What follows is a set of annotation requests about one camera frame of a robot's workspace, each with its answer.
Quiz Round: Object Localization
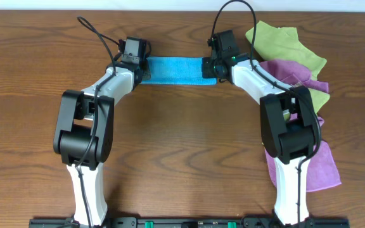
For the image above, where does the blue microfiber cloth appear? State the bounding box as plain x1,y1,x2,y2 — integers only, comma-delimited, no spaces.
142,56,217,86

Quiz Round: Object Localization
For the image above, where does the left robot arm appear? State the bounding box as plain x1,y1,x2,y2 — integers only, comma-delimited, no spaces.
53,37,151,227

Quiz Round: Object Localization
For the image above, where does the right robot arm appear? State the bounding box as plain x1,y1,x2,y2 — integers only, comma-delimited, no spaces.
202,30,321,227

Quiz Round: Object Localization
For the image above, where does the upper green microfiber cloth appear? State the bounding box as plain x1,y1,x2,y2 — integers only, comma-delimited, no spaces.
253,21,327,80

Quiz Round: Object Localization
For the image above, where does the green microfiber cloth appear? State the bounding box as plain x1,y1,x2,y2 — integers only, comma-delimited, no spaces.
253,21,327,80
284,88,330,126

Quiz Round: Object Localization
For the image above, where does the upper purple microfiber cloth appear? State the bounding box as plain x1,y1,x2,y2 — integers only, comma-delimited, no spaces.
259,60,329,93

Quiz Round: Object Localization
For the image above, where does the purple microfiber cloth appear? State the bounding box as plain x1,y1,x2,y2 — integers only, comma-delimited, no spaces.
259,60,329,93
264,113,342,193

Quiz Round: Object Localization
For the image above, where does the lower green microfiber cloth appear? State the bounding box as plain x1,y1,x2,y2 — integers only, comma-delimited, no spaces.
284,88,330,126

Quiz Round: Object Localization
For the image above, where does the lower purple microfiber cloth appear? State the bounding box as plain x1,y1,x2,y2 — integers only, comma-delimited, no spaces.
264,113,342,193

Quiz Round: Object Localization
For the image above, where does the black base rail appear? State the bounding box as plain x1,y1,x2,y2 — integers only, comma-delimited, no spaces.
29,216,350,228

